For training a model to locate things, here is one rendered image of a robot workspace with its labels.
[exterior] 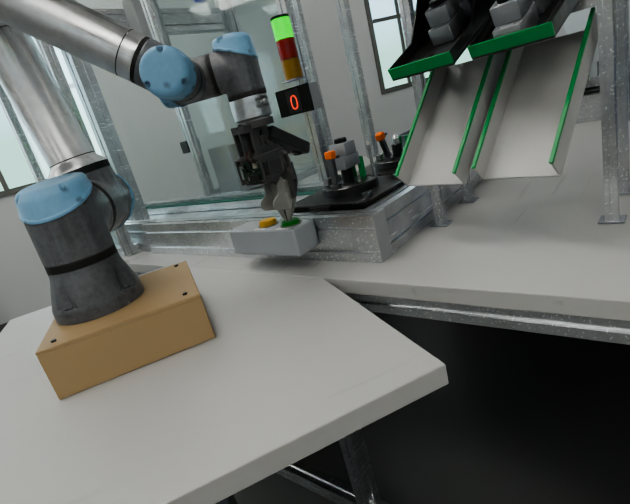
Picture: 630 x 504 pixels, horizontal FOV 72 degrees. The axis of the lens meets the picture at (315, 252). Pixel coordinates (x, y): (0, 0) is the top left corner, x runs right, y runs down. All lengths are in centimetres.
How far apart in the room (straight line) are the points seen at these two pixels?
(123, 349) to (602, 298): 69
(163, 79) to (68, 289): 37
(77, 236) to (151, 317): 18
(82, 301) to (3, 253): 377
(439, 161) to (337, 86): 395
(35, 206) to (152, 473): 45
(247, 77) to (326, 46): 397
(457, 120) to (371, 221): 26
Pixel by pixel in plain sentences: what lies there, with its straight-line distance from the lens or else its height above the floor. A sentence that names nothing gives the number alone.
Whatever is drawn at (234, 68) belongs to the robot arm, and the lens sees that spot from 86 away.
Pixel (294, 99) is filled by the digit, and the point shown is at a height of 121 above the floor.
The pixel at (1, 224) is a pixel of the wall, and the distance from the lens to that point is 453.
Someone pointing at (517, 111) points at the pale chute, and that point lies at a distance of 89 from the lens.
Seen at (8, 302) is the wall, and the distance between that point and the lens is 468.
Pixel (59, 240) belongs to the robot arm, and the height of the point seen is 108.
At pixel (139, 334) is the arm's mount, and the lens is 76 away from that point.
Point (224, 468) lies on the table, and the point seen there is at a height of 86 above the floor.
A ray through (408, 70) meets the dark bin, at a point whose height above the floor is 120.
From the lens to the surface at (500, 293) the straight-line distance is 71.
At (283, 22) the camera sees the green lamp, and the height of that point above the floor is 140.
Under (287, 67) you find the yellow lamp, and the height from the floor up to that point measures 129.
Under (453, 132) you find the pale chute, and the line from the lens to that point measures 91.
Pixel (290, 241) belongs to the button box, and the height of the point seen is 93.
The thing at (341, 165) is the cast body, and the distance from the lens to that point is 104.
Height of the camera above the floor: 118
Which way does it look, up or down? 18 degrees down
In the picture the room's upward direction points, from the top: 15 degrees counter-clockwise
